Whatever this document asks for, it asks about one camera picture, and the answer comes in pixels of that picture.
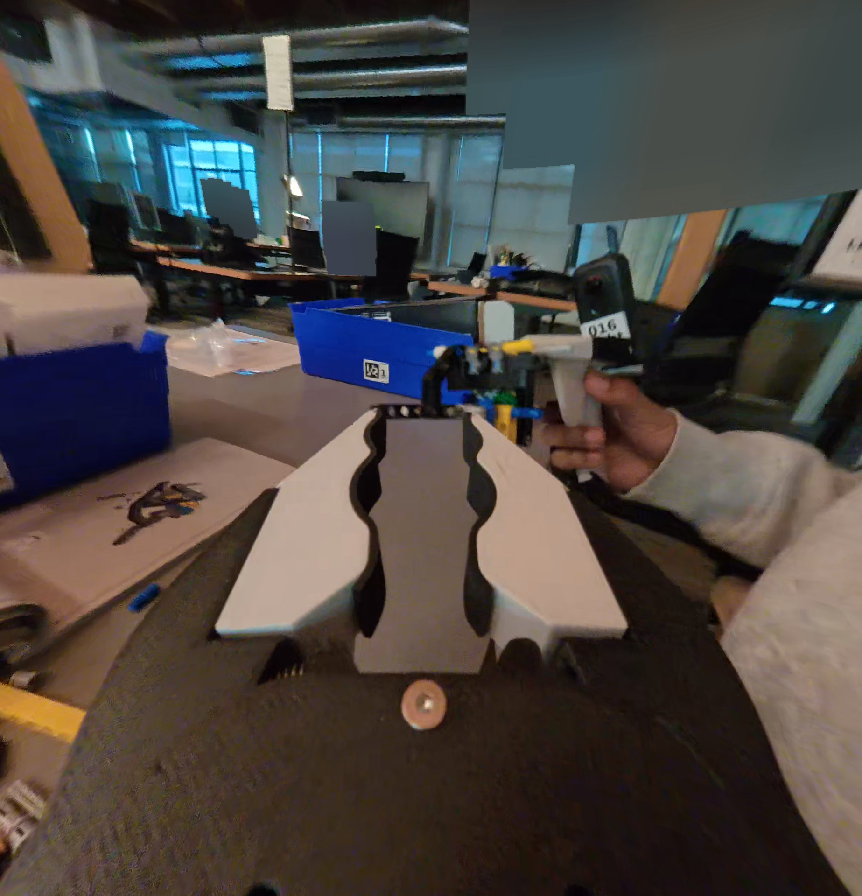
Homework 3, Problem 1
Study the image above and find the white cardboard box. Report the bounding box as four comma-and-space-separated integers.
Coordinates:
0, 269, 152, 358

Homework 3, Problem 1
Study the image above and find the person's right forearm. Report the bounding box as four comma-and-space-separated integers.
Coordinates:
623, 409, 862, 571

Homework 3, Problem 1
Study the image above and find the clear plastic bag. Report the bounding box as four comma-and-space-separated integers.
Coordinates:
166, 318, 302, 379

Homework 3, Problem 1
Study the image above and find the black office chair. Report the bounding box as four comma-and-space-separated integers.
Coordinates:
641, 231, 810, 421

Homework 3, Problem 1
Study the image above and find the person's grey hoodie torso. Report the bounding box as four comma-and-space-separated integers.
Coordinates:
714, 469, 862, 896

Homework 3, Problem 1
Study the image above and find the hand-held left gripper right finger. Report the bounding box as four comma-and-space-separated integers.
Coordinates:
462, 412, 628, 659

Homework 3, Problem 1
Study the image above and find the yellow strip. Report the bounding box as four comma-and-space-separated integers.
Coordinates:
0, 678, 87, 743

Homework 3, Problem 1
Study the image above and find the blue plastic bin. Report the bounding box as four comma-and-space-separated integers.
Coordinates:
0, 329, 173, 519
289, 297, 484, 403

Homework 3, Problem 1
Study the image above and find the lego instruction booklet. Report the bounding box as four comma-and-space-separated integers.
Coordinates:
0, 437, 295, 662

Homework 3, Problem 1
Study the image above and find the black framed white sign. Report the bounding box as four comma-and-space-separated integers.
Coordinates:
812, 188, 862, 284

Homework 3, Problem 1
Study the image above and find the dark computer monitor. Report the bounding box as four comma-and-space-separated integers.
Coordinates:
336, 176, 430, 242

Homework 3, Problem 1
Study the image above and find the wooden office desk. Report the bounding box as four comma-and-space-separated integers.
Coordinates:
427, 280, 579, 312
130, 238, 432, 289

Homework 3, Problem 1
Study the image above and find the lego technic model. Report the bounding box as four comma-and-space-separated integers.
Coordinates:
422, 342, 544, 449

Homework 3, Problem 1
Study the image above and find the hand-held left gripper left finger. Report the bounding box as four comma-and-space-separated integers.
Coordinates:
215, 408, 388, 639

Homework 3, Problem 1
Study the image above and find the person's right hand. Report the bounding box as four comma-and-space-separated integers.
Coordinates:
541, 371, 680, 494

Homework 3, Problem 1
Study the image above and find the pile of loose lego parts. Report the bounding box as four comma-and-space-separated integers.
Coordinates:
0, 721, 50, 862

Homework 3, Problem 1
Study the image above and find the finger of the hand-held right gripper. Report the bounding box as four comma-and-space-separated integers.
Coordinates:
520, 333, 590, 358

